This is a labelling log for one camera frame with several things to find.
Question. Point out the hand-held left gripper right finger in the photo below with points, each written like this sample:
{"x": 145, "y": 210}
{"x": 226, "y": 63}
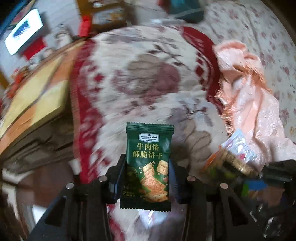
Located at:
{"x": 177, "y": 185}

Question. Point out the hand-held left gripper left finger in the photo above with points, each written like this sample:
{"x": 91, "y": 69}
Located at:
{"x": 115, "y": 185}

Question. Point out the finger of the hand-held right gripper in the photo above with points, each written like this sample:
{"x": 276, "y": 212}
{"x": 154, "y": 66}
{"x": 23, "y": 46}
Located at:
{"x": 279, "y": 171}

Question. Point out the green snack packet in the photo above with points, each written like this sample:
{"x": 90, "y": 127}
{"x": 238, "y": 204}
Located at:
{"x": 148, "y": 162}

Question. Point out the pink fringed satin quilt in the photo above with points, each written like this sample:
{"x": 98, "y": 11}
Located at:
{"x": 249, "y": 99}

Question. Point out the floral fleece blanket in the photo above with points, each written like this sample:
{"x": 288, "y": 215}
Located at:
{"x": 150, "y": 81}

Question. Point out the wooden table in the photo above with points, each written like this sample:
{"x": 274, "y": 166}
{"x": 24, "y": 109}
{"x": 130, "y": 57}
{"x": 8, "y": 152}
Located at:
{"x": 34, "y": 99}

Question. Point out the floral bedsheet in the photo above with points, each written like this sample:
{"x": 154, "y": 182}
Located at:
{"x": 261, "y": 30}

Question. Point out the red paper sign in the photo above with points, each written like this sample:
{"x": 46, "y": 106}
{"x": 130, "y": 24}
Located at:
{"x": 34, "y": 48}

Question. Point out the teal bag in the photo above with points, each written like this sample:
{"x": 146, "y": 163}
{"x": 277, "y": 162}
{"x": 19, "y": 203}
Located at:
{"x": 187, "y": 10}

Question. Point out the wall television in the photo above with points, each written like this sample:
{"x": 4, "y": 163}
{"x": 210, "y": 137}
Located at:
{"x": 24, "y": 31}

